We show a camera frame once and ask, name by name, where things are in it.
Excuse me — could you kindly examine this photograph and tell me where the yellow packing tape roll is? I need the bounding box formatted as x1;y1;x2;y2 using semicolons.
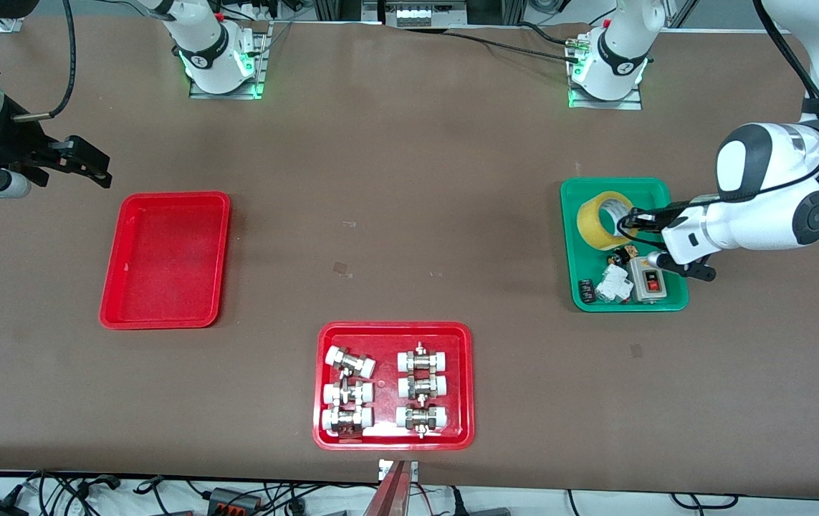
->
576;191;639;252

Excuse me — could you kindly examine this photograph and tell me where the green plastic tray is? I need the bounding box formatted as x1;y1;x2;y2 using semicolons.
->
560;177;690;313

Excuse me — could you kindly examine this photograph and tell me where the small empty red tray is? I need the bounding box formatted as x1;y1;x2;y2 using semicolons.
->
99;191;231;330

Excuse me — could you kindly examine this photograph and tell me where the large red plastic tray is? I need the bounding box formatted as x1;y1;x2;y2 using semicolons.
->
312;321;475;451

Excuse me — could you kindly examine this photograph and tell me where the white circuit breaker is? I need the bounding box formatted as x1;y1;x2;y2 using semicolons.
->
594;264;636;305

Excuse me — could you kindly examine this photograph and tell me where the white-capped metal ball valve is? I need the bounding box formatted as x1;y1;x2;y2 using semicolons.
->
322;380;374;406
397;374;449;401
397;343;451;373
325;345;377;379
395;404;449;439
321;406;374;436

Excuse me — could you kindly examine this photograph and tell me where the white power strip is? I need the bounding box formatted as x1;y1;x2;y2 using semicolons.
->
384;0;467;28

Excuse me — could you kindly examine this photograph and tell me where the black orange connector box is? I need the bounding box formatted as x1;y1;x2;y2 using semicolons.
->
205;487;263;513

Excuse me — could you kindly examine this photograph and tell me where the grey push-button switch box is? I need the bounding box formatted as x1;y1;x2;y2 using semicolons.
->
628;254;670;305

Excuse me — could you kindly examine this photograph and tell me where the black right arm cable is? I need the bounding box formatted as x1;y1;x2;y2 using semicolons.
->
11;0;77;123

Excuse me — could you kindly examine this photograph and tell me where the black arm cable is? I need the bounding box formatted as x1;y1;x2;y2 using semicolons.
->
753;0;819;187
11;0;77;123

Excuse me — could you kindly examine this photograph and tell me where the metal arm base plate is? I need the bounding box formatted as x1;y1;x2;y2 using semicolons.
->
568;29;645;111
189;21;274;101

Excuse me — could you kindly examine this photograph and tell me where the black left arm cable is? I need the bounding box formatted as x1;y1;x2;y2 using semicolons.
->
753;0;819;187

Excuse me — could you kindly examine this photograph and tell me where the black braided cable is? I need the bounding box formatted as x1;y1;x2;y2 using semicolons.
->
445;21;589;65

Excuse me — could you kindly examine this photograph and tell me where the black floor cable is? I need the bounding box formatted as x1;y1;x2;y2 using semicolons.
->
671;493;739;511

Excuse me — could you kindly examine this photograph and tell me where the aluminium camera mount post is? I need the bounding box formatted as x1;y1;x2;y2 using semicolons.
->
363;460;418;516

